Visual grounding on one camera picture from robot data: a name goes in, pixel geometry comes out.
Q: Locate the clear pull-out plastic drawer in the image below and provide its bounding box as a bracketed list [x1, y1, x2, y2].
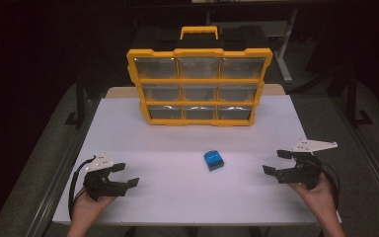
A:
[217, 105, 254, 121]

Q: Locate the grey desk with white leg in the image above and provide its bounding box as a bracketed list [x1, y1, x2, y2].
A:
[206, 9, 300, 84]

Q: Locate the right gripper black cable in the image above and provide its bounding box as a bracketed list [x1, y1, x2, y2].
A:
[318, 160, 341, 211]

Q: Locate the small blue box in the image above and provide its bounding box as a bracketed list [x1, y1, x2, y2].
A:
[203, 149, 226, 173]

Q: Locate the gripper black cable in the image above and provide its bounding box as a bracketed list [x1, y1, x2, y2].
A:
[318, 160, 341, 211]
[67, 156, 97, 221]

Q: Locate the person's right hand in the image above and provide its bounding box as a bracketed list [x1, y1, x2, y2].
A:
[287, 172, 340, 216]

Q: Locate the black metal stand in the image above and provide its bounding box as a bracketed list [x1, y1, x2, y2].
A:
[345, 63, 375, 129]
[64, 72, 89, 130]

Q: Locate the person's left hand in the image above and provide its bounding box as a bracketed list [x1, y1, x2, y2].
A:
[70, 188, 116, 230]

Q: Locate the aluminium frame rail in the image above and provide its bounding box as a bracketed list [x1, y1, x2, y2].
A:
[24, 98, 101, 237]
[332, 95, 379, 211]

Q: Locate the yellow black organizer cabinet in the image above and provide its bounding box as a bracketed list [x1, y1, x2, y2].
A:
[125, 25, 274, 128]

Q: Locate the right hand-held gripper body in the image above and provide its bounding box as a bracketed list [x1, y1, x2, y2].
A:
[274, 137, 339, 192]

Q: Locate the grid of clear drawers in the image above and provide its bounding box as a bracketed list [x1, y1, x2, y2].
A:
[133, 56, 266, 121]

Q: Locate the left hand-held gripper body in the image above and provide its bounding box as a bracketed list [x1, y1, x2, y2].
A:
[83, 151, 129, 201]

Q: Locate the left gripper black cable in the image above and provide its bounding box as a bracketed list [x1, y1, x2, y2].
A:
[67, 156, 97, 221]

